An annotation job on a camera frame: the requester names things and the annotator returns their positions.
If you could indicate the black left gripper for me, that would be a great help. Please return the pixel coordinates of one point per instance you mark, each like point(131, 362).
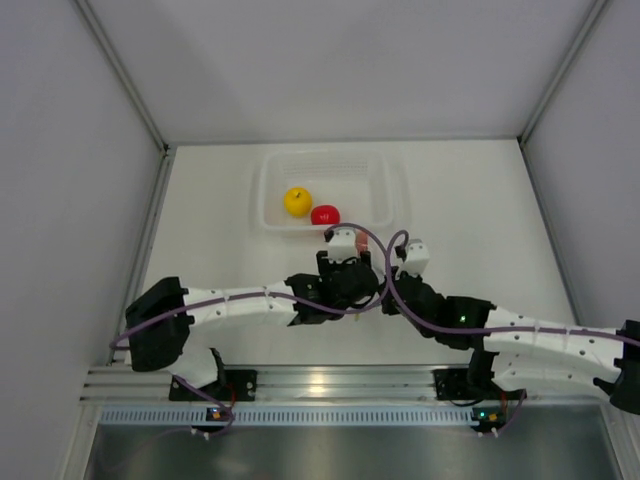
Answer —
point(325, 267)

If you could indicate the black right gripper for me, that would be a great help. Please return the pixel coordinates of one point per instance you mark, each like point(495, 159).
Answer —
point(388, 306)

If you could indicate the red fake apple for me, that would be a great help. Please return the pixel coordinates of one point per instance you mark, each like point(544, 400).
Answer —
point(325, 215)

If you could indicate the yellow fake apple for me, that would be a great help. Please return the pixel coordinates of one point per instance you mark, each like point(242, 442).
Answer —
point(297, 202)

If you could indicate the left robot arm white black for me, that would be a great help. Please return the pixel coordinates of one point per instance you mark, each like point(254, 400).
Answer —
point(172, 327)

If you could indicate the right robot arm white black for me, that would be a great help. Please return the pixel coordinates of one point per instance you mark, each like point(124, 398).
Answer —
point(514, 352)

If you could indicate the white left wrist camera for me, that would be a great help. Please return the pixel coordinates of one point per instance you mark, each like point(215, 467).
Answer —
point(342, 245)

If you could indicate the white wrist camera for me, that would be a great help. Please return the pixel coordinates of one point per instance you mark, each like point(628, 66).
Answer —
point(414, 258)
point(342, 245)

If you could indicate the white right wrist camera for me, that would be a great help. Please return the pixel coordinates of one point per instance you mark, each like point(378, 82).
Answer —
point(414, 258)

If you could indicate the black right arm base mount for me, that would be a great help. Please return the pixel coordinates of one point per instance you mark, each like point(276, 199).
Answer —
point(453, 385)

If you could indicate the aluminium mounting rail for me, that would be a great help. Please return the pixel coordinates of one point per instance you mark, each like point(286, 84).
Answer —
point(277, 383)

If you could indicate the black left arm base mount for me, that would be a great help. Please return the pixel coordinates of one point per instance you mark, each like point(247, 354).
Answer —
point(235, 385)

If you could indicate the white slotted cable duct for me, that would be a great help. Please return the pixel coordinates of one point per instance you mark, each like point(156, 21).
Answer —
point(256, 415)

